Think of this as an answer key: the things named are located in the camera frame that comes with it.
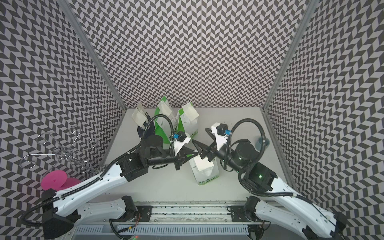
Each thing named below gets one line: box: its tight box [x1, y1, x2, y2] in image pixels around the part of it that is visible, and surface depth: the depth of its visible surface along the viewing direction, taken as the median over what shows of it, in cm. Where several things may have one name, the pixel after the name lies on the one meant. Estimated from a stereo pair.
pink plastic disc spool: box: [41, 170, 82, 191], surface depth 55 cm
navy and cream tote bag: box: [131, 103, 155, 138], surface depth 90 cm
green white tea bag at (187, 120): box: [176, 102, 200, 139], surface depth 88 cm
